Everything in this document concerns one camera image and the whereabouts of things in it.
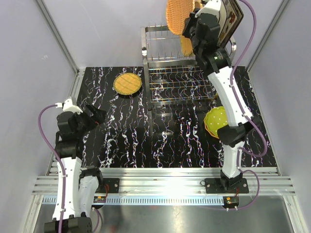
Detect small round orange woven plate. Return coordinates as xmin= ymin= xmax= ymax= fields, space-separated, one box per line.
xmin=166 ymin=0 xmax=195 ymax=35

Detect large orange woven tray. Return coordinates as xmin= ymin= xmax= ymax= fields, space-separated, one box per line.
xmin=180 ymin=35 xmax=193 ymax=56

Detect green-rimmed woven bamboo plate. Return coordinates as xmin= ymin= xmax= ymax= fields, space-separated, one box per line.
xmin=113 ymin=73 xmax=142 ymax=96

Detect orange polka-dot plate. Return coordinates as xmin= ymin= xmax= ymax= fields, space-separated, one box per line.
xmin=204 ymin=116 xmax=219 ymax=139

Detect green polka-dot plate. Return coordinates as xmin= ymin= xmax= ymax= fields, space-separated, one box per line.
xmin=206 ymin=106 xmax=228 ymax=136

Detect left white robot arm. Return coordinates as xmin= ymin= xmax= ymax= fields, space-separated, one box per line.
xmin=42 ymin=100 xmax=106 ymax=233

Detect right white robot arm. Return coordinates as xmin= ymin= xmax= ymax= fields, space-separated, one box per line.
xmin=183 ymin=0 xmax=259 ymax=193

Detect steel two-tier dish rack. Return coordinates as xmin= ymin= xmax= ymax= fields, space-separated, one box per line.
xmin=140 ymin=22 xmax=237 ymax=115

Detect floral patterned tray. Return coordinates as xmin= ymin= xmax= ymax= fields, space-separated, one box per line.
xmin=218 ymin=0 xmax=244 ymax=47

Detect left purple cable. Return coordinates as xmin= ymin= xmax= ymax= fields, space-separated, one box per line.
xmin=38 ymin=104 xmax=102 ymax=233

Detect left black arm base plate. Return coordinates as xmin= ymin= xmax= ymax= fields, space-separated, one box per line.
xmin=96 ymin=178 xmax=120 ymax=194

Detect slotted white cable duct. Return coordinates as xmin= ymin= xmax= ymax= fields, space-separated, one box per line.
xmin=42 ymin=196 xmax=226 ymax=205

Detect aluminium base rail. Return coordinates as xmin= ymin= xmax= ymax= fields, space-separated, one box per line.
xmin=31 ymin=166 xmax=294 ymax=195

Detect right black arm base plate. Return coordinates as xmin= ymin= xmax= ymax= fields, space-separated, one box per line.
xmin=200 ymin=178 xmax=249 ymax=194

